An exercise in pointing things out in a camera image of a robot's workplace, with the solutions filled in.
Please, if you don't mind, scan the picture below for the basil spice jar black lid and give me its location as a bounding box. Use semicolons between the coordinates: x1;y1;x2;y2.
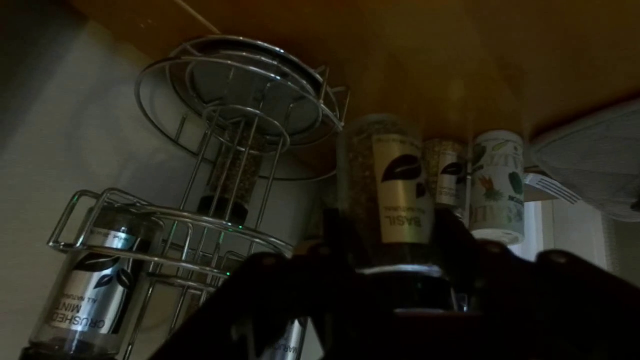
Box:
336;111;443;277

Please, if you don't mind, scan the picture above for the grey cloth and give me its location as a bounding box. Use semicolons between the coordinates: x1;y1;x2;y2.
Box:
524;97;640;223

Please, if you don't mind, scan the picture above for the chrome wire spice rack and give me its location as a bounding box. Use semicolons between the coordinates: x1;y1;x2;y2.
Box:
46;32;352;360

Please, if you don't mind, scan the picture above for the glass spice jar black lid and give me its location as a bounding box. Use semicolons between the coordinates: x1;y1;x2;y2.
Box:
426;135;472;216
23;205;147;360

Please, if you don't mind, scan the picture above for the white spice container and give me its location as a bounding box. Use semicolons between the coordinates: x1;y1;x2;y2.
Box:
466;127;531;247

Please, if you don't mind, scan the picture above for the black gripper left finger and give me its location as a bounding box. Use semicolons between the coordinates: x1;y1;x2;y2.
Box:
149;208;377;360

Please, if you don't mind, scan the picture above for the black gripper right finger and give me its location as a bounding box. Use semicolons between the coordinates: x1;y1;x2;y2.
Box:
437;212;640;360

